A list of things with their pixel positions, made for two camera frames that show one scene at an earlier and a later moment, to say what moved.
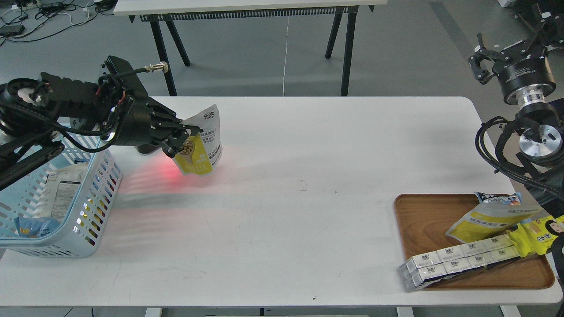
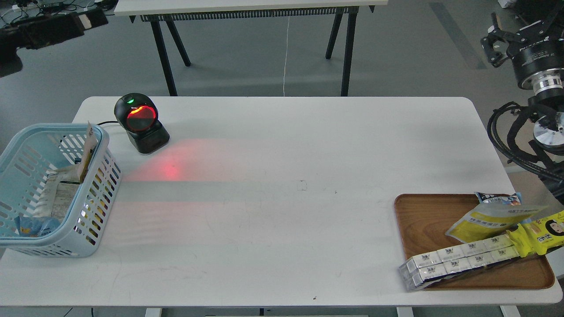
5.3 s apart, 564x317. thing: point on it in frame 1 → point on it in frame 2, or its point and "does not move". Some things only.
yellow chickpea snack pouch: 201,151 → 90,141
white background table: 173,11 does not move
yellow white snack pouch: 486,219 does not move
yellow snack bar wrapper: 536,235 does not move
